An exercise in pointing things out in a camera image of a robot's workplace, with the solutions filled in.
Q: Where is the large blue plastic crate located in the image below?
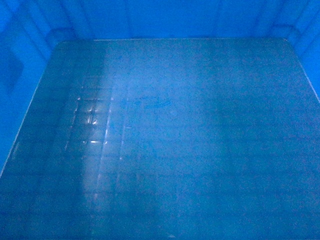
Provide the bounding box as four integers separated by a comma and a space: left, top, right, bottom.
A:
0, 0, 320, 240

